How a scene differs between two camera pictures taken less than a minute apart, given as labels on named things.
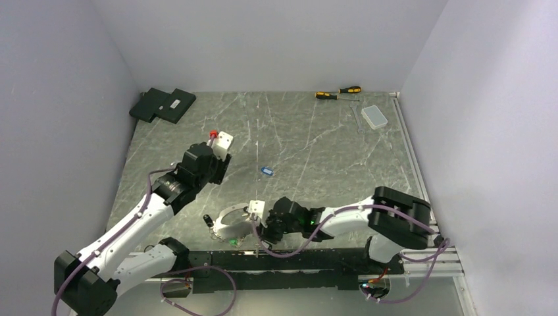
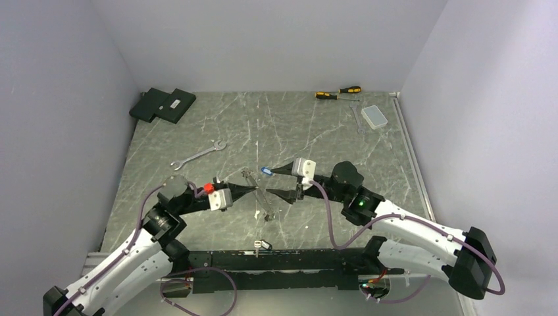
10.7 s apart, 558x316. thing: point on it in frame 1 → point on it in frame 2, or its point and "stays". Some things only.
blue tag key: x=266 y=170 stays
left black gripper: x=222 y=166 → x=235 y=190
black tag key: x=208 y=220 → x=259 y=243
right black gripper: x=267 y=233 → x=289 y=195
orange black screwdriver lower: x=323 y=95 stays
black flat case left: x=149 y=104 stays
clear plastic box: x=374 y=117 stays
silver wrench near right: x=360 y=130 stays
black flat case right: x=176 y=105 stays
